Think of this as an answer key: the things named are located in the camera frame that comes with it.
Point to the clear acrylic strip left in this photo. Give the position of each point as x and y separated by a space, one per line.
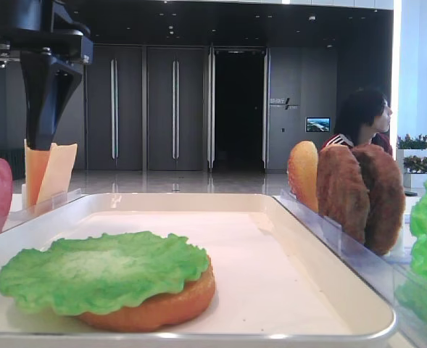
18 216

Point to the dark double doors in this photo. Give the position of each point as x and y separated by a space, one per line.
146 108

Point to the orange cheese slice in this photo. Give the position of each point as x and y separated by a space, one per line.
35 166

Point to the brown meat patty inner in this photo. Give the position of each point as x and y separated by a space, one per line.
341 192

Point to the wall monitor screen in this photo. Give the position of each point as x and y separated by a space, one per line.
318 124

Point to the bun half inner right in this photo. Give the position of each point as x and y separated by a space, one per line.
302 173

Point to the green lettuce leaf on tray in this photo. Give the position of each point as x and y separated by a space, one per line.
101 274

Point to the bottom bun on tray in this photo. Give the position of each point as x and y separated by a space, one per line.
162 309

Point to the clear acrylic strip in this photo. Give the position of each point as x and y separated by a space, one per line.
18 216
391 277

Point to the brown meat patty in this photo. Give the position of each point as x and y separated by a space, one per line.
382 178
341 192

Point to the seated person dark hair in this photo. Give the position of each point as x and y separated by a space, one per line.
364 118

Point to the yellow cheese slice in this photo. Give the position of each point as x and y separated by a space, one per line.
57 175

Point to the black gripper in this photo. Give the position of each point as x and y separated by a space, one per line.
41 34

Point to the white metal tray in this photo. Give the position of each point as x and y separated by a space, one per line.
277 285

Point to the clear acrylic strip right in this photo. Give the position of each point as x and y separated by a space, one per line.
391 277

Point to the grey slider block cheese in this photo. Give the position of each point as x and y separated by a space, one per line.
24 196

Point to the brown meat patty outer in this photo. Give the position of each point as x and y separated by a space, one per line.
382 178

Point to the potted flower planter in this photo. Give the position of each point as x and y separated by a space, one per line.
412 160

